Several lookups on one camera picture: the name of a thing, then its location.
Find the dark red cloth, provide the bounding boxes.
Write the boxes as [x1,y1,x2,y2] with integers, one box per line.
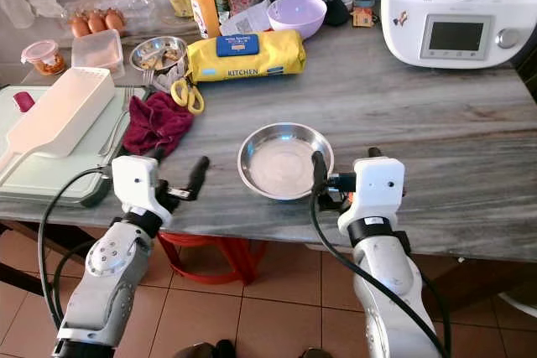
[121,91,193,158]

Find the round steel plate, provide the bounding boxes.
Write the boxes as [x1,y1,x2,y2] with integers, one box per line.
[236,122,336,202]

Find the steel cutlery piece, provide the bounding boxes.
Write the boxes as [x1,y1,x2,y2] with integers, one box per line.
[98,88,137,159]

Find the red plastic stool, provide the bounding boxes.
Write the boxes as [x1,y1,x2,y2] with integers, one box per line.
[157,231,267,286]

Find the steel fork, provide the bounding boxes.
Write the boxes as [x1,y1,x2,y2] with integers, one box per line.
[140,67,157,91]

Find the small steel bowl with food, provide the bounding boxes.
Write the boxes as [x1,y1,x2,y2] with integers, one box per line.
[129,35,190,75]

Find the pale green cutting board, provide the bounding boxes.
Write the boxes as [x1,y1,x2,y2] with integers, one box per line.
[0,85,128,209]

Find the clear plastic food box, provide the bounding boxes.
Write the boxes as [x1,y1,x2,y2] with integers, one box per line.
[70,29,126,72]

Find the yellow kitchen towel pack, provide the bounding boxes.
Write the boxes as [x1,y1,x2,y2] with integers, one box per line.
[185,29,308,85]

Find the small orange box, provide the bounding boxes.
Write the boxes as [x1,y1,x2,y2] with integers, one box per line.
[352,0,377,29]

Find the brown egg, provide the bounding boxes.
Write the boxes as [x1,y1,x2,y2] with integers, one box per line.
[87,11,108,35]
[69,14,91,39]
[105,8,127,32]

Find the small red object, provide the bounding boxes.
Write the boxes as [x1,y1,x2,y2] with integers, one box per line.
[12,91,36,114]

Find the small black object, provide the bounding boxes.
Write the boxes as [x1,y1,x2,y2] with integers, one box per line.
[322,0,350,29]

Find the clear plastic egg carton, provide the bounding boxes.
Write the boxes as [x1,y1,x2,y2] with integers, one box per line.
[60,0,167,39]

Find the small jar with pink lid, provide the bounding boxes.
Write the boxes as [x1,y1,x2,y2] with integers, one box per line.
[20,39,65,77]

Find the lavender plastic bowl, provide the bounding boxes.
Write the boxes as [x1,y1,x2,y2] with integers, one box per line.
[266,0,329,41]

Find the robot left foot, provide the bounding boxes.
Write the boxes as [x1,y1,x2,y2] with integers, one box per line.
[175,339,237,358]

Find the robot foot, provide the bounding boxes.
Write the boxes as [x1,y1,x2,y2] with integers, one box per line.
[175,339,237,358]
[297,347,336,358]

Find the white kitchen cooking machine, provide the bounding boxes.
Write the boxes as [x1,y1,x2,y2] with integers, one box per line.
[379,0,537,70]

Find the white paper sheet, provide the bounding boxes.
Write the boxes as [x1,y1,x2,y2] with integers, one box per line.
[230,0,274,39]

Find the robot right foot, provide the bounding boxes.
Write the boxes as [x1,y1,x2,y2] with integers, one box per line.
[297,347,336,358]

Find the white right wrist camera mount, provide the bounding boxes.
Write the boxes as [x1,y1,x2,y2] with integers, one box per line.
[339,156,406,230]

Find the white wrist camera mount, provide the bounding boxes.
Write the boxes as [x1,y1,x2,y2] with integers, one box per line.
[339,156,406,230]
[111,154,174,218]

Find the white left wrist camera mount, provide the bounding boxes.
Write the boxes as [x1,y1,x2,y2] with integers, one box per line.
[111,154,174,218]

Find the yellow handled scissors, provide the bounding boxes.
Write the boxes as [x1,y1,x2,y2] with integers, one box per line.
[169,76,206,117]

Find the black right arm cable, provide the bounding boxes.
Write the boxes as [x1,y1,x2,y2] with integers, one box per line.
[308,189,453,358]

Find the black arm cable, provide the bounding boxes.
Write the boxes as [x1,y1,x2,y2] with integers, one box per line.
[37,166,115,331]
[308,189,453,358]

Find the white plastic basket with handle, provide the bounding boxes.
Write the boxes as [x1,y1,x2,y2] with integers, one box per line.
[0,65,117,181]

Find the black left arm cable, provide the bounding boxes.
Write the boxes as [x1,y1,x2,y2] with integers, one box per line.
[37,166,115,331]

